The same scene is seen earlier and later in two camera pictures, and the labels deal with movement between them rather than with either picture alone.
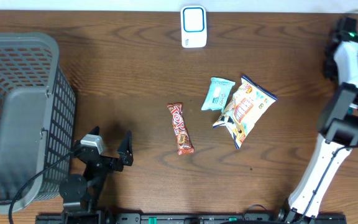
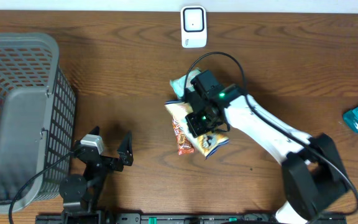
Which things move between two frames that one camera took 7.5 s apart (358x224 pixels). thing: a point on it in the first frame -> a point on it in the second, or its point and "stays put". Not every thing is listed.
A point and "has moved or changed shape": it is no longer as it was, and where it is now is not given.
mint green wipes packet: (218, 93) has moved or changed shape
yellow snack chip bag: (248, 106) -> (207, 143)
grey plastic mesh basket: (28, 112) stays put
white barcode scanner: (194, 26) stays put
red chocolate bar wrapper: (184, 142) stays put
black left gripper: (125, 155) stays put
